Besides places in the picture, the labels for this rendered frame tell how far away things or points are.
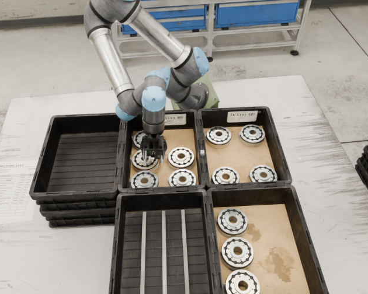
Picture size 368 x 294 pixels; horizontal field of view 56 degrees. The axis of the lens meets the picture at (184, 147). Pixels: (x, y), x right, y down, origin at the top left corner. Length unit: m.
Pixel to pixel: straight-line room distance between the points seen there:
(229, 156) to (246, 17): 2.00
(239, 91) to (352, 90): 1.58
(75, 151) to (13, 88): 1.97
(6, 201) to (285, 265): 1.10
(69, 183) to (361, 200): 1.16
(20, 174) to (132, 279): 0.76
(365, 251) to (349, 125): 1.63
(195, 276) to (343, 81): 2.57
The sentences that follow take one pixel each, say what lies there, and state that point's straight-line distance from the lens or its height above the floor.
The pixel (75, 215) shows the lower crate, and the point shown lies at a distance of 1.35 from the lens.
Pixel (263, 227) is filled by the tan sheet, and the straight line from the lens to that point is 1.25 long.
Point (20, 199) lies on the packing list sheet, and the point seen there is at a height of 0.70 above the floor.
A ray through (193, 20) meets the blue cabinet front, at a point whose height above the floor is 0.40.
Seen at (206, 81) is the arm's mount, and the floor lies 0.86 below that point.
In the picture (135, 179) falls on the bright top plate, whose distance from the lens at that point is 1.31.
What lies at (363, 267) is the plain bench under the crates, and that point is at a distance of 1.44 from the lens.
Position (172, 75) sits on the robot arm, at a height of 0.98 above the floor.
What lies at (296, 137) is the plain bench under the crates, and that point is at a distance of 1.73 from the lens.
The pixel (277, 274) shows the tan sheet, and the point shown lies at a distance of 1.19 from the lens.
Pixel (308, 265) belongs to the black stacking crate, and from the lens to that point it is 1.17.
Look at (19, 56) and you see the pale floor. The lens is 3.81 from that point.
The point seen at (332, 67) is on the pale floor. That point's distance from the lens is 3.53.
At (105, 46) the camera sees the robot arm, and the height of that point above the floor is 1.19.
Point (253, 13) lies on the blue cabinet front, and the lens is 3.25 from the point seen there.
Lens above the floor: 1.90
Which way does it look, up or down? 48 degrees down
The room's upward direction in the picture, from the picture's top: 1 degrees counter-clockwise
